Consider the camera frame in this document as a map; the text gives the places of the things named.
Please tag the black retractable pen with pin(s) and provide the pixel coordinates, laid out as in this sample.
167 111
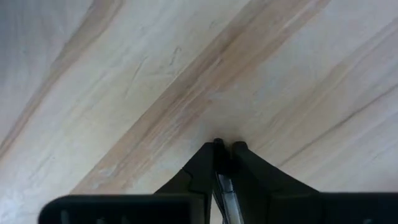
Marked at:
224 161

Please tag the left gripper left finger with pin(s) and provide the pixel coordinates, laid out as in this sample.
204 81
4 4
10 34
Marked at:
199 174

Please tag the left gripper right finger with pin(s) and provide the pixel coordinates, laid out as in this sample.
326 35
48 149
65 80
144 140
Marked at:
258 180

